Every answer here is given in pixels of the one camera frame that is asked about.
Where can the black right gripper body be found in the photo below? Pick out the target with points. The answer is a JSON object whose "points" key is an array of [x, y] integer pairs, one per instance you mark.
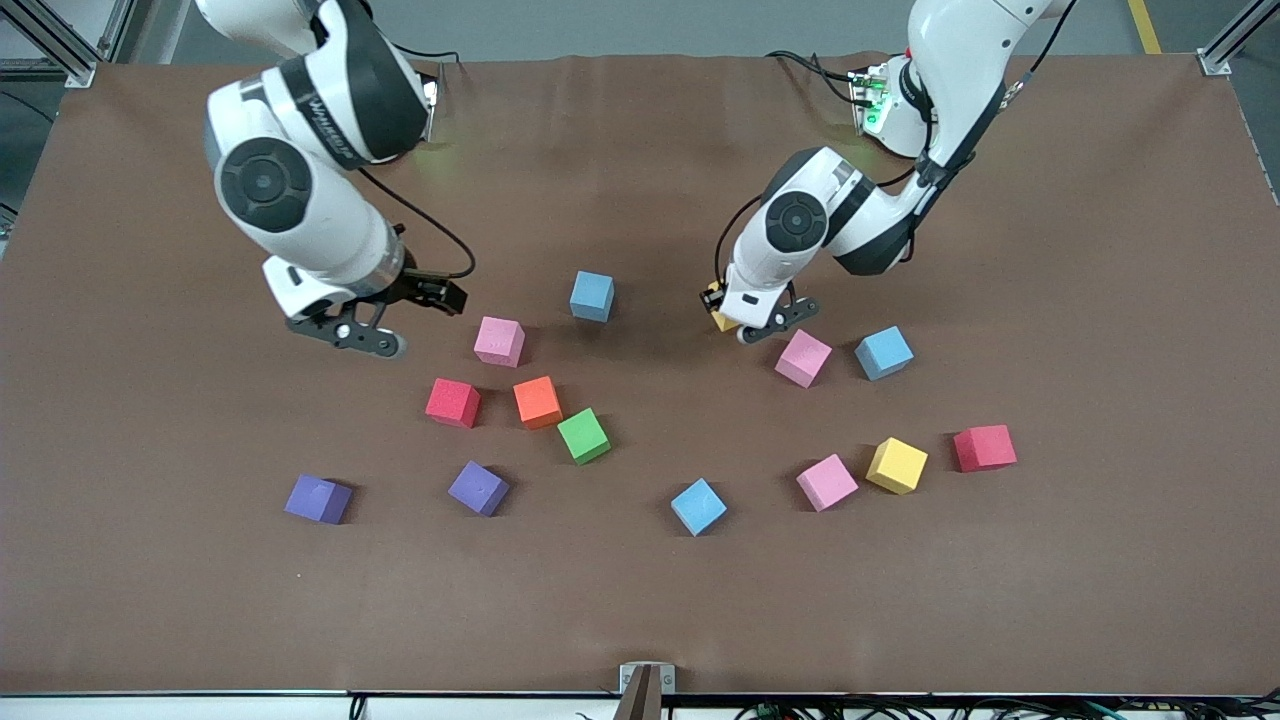
{"points": [[418, 287]]}

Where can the yellow foam cube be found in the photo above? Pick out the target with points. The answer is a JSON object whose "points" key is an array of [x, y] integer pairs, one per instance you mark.
{"points": [[896, 465], [724, 320]]}

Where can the pink foam cube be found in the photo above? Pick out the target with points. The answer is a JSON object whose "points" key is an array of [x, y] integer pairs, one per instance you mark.
{"points": [[803, 358], [498, 342], [826, 482]]}

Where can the light blue foam cube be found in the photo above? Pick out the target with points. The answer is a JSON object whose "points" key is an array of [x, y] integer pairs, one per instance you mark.
{"points": [[592, 297], [698, 506], [884, 352]]}

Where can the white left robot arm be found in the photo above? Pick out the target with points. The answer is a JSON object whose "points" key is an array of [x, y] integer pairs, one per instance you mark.
{"points": [[960, 60]]}

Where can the left arm base connector panel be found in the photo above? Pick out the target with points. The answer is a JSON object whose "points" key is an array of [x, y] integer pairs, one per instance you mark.
{"points": [[866, 95]]}

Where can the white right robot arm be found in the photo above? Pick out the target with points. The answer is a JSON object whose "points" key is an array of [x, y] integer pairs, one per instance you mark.
{"points": [[300, 210]]}

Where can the right arm base connector panel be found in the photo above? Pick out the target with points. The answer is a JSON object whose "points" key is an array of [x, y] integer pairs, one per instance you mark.
{"points": [[431, 100]]}

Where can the red foam cube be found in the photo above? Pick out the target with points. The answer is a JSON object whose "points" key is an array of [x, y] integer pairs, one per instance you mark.
{"points": [[984, 447], [452, 402]]}

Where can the orange foam cube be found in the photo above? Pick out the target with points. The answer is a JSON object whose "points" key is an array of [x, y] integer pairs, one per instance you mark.
{"points": [[537, 402]]}

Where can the green foam cube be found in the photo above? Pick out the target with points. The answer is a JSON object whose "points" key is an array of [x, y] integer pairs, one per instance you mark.
{"points": [[583, 436]]}

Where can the purple foam cube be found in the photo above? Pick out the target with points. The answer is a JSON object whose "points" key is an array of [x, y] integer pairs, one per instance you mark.
{"points": [[316, 498], [478, 487]]}

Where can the brown table mat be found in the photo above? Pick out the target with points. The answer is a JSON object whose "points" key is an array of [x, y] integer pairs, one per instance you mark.
{"points": [[200, 600]]}

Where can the aluminium frame post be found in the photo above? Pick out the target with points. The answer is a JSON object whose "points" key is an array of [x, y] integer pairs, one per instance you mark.
{"points": [[50, 45], [118, 30], [1225, 45]]}

